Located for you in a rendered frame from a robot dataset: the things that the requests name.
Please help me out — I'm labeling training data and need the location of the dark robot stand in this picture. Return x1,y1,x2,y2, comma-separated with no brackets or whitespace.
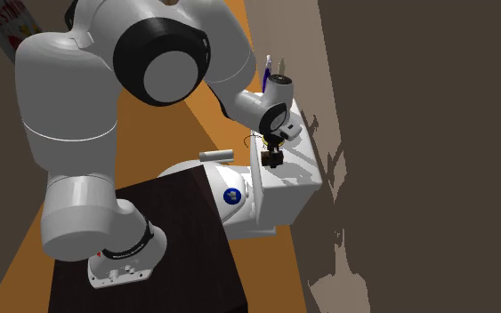
47,165,249,313

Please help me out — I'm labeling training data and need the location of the blue round disc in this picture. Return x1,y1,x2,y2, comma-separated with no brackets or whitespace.
222,187,243,206

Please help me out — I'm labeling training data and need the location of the grey cylinder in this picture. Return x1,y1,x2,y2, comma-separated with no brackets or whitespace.
198,148,236,165

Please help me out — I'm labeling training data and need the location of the wall poster with red letters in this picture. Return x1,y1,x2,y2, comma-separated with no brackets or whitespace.
0,0,44,64

